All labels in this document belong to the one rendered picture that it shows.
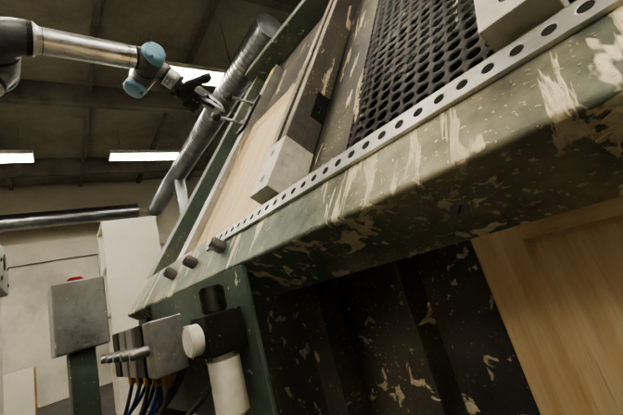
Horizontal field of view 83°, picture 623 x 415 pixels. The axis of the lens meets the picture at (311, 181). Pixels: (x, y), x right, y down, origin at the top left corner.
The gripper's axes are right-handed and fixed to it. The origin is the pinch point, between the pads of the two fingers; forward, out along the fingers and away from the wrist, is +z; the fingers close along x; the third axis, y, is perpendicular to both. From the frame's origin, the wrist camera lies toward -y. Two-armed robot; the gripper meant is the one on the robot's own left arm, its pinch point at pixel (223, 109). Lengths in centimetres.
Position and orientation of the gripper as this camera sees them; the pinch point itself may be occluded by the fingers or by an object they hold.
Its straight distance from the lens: 150.8
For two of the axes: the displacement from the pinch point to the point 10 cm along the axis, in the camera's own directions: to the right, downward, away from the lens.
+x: 0.2, 5.7, -8.2
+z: 7.6, 5.2, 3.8
